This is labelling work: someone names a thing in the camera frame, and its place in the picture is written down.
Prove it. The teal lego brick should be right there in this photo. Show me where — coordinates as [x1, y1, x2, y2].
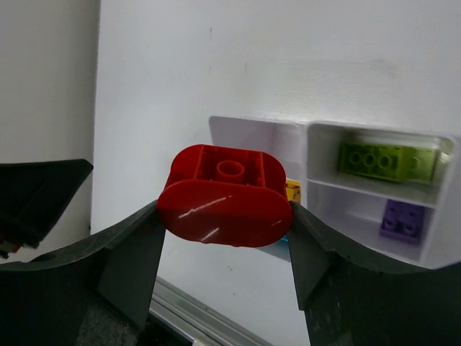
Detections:
[277, 234, 289, 244]

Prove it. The aluminium table rail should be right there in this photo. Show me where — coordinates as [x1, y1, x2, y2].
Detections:
[149, 278, 269, 346]

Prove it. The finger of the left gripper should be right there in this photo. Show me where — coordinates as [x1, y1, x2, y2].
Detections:
[1, 159, 93, 259]

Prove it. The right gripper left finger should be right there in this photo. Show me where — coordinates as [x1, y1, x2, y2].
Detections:
[1, 203, 166, 345]

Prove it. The yellow and lime lego stack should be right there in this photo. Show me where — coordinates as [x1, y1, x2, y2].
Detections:
[285, 179, 301, 203]

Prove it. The red round lego brick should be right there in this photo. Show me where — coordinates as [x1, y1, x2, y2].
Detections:
[157, 144, 293, 248]

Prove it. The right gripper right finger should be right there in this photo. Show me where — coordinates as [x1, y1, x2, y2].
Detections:
[289, 204, 460, 345]

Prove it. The purple sloped lego brick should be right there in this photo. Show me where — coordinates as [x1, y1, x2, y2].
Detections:
[380, 200, 425, 244]

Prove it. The lime long lego brick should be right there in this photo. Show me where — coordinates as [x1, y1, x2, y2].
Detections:
[338, 142, 415, 182]

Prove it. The right white divided container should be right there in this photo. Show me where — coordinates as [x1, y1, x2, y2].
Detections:
[303, 123, 460, 267]

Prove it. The lime square lego brick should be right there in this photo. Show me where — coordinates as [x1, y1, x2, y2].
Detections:
[407, 148, 439, 185]

